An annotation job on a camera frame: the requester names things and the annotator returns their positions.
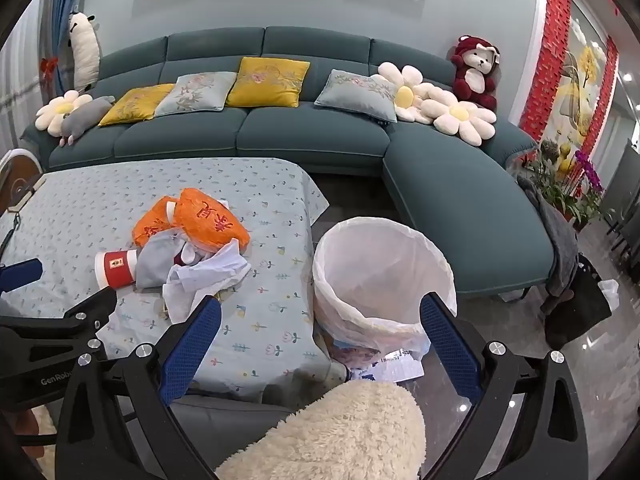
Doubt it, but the white plastic bag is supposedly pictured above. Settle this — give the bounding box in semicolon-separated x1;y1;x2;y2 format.
597;279;621;311

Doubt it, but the teal corner sofa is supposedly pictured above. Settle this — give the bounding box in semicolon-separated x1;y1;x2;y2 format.
20;25;556;296

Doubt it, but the grey upholstered seat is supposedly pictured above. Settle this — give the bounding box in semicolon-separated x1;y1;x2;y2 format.
167;387;301;480

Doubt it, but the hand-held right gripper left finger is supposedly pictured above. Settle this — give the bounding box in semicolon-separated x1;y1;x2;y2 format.
55;296;223;480

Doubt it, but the large orange bag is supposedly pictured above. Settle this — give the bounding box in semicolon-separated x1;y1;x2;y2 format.
172;187;251;256

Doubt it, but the floral light blue tablecloth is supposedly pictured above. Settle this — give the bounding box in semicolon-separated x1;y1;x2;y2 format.
0;157;331;396

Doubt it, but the red lattice wall trim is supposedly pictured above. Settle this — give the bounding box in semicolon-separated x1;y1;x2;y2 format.
519;0;621;161

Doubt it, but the blue white patterned bag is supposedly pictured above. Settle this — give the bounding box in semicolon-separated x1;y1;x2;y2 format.
327;335;426;383

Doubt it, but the purple potted orchid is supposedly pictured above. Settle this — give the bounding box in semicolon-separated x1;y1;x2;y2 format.
575;150;606;221

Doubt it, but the bin with white liner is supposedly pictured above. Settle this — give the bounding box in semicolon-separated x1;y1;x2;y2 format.
312;216;458;361

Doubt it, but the yellow embroidered cushion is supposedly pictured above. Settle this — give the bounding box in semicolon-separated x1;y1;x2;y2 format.
225;56;311;108
98;83;176;127

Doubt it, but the grey sock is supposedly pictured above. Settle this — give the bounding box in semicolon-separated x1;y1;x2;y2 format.
135;232;186;289

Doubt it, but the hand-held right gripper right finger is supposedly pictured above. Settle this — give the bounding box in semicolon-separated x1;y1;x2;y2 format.
419;291;591;480

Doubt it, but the black bag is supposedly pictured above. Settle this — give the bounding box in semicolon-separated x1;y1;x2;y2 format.
545;255;613;351

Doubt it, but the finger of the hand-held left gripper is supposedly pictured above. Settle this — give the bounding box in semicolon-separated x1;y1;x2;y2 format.
0;258;42;293
0;287;118;367

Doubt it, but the white long plush toy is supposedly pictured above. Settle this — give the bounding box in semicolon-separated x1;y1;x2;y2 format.
67;10;102;93

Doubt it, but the golden tree wall mural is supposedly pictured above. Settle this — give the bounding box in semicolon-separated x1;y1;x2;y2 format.
542;0;613;161

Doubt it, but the grey blanket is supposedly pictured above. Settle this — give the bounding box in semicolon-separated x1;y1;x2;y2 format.
517;175;581;306

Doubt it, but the light blue embroidered cushion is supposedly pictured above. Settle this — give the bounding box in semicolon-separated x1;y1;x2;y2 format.
154;71;238;117
315;69;398;123

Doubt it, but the grey plush toy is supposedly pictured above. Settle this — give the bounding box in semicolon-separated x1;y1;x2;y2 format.
59;96;116;147

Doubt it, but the red plush bear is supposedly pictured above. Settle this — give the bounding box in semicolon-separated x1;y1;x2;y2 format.
450;35;501;111

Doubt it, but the small orange bag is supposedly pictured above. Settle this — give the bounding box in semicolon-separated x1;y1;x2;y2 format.
132;197;178;248

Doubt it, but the white cloth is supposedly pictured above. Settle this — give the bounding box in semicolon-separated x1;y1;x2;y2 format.
162;240;253;323

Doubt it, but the cream fluffy fleece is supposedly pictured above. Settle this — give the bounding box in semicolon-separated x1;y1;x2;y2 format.
215;379;428;480

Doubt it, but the red and white paper cup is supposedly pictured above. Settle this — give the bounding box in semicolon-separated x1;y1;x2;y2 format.
95;248;140;291

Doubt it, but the dark strap with buckle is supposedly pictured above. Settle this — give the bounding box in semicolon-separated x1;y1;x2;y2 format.
0;212;23;261

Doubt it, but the green potted plant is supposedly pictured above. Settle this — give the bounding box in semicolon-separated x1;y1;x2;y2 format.
530;140;576;211

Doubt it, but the round wooden chair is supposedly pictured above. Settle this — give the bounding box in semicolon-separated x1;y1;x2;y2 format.
0;149;43;216

